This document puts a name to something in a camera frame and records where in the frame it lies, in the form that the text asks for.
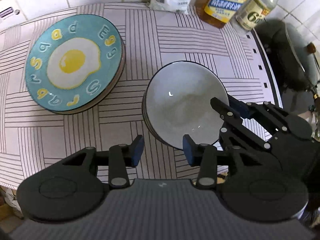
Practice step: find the white bowl dark rim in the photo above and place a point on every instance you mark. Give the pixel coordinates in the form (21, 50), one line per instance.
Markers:
(180, 100)
(144, 115)

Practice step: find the clear vinegar bottle yellow cap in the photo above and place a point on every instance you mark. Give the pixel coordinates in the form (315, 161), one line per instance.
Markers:
(257, 7)

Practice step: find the cooking oil bottle yellow label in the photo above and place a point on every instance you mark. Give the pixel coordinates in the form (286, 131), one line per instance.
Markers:
(225, 2)

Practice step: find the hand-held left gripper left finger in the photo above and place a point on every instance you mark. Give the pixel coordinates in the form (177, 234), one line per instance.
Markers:
(137, 152)

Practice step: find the dark wok with lid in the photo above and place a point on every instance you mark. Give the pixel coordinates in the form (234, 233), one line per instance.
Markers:
(292, 50)

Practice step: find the small white wall sticker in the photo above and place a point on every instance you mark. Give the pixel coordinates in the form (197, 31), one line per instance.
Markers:
(7, 12)

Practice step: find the striped tablecloth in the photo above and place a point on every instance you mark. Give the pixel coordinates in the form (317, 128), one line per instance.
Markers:
(155, 40)

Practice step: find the blue fried egg plate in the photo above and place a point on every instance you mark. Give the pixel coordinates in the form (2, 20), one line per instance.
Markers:
(72, 60)

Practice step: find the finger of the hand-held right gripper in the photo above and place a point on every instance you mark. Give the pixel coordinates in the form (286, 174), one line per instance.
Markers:
(240, 107)
(228, 115)

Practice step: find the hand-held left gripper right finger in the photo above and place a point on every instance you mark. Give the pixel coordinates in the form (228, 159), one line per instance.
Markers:
(188, 150)

